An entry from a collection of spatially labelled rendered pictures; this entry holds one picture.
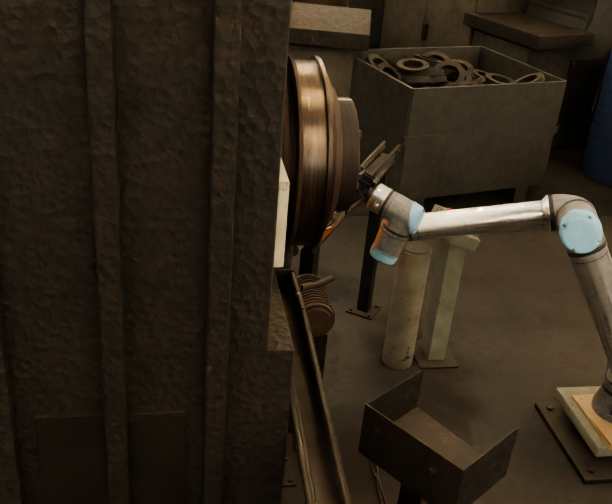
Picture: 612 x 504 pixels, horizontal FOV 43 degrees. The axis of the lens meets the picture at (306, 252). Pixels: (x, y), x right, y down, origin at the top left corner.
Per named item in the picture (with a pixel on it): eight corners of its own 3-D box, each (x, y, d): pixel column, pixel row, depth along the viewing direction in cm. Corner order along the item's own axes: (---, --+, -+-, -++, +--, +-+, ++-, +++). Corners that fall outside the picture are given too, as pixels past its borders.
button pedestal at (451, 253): (421, 373, 301) (447, 232, 272) (405, 338, 322) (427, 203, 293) (460, 371, 304) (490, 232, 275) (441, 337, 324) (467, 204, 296)
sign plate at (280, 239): (273, 267, 148) (279, 181, 140) (259, 210, 171) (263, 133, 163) (284, 267, 149) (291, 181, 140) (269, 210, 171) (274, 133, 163)
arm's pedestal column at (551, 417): (631, 402, 295) (637, 385, 291) (693, 478, 260) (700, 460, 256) (534, 406, 288) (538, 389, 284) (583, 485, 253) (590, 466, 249)
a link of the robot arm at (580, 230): (666, 394, 251) (595, 190, 230) (678, 426, 236) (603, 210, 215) (618, 405, 257) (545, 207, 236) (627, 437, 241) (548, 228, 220)
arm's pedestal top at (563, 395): (633, 392, 287) (636, 384, 285) (682, 452, 259) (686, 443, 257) (553, 395, 281) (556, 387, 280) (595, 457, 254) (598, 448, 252)
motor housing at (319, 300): (285, 439, 261) (297, 306, 236) (277, 398, 280) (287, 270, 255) (323, 438, 263) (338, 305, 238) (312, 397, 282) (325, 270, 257)
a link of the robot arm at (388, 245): (396, 257, 252) (412, 225, 246) (392, 271, 241) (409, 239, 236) (370, 245, 252) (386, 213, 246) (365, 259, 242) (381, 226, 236)
